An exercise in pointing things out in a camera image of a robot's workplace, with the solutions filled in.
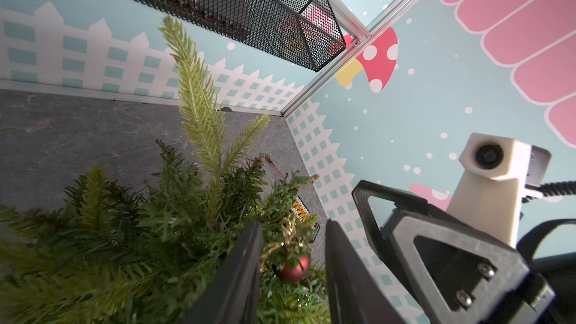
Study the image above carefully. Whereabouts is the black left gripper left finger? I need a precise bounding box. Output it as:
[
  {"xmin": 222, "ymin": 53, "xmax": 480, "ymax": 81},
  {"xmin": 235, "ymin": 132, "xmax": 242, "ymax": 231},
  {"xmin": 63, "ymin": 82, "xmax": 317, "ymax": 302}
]
[{"xmin": 182, "ymin": 221, "xmax": 263, "ymax": 323}]

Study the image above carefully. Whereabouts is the red black cable with plug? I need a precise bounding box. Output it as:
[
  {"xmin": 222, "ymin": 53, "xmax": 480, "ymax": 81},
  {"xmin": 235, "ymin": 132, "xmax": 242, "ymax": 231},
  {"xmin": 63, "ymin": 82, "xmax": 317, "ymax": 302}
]
[{"xmin": 264, "ymin": 154, "xmax": 287, "ymax": 181}]

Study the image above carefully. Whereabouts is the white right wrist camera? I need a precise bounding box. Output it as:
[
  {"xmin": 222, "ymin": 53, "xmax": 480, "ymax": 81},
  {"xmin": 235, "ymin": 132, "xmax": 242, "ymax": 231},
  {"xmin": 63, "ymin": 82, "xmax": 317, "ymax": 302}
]
[{"xmin": 446, "ymin": 133, "xmax": 552, "ymax": 248}]

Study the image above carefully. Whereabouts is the small red ball ornament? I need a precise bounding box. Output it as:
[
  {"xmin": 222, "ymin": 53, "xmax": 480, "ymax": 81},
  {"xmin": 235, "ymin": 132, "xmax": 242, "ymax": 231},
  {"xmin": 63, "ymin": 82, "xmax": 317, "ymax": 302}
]
[{"xmin": 274, "ymin": 253, "xmax": 311, "ymax": 283}]

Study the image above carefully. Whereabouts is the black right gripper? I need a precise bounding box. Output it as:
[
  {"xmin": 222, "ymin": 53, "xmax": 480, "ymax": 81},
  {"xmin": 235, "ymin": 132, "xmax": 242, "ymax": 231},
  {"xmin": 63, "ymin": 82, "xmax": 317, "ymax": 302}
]
[{"xmin": 382, "ymin": 211, "xmax": 575, "ymax": 323}]

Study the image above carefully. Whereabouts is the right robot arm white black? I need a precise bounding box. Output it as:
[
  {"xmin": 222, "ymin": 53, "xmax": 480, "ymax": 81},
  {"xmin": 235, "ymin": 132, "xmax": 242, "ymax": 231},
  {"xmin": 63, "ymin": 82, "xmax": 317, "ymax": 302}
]
[{"xmin": 352, "ymin": 181, "xmax": 575, "ymax": 323}]

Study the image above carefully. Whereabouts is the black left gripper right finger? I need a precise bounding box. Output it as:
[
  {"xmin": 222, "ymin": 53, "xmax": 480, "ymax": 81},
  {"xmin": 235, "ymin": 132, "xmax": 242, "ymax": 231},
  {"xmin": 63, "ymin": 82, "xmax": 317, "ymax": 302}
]
[{"xmin": 325, "ymin": 220, "xmax": 404, "ymax": 324}]

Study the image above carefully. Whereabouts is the small green christmas tree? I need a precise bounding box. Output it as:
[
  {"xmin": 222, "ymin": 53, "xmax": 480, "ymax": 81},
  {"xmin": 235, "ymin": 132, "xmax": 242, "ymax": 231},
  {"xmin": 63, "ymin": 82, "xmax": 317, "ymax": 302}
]
[{"xmin": 1, "ymin": 16, "xmax": 330, "ymax": 323}]

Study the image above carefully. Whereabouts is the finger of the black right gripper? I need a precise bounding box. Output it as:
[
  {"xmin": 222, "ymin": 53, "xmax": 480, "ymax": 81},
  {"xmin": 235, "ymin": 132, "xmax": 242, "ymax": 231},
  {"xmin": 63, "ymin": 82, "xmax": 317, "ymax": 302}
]
[{"xmin": 352, "ymin": 179, "xmax": 460, "ymax": 298}]

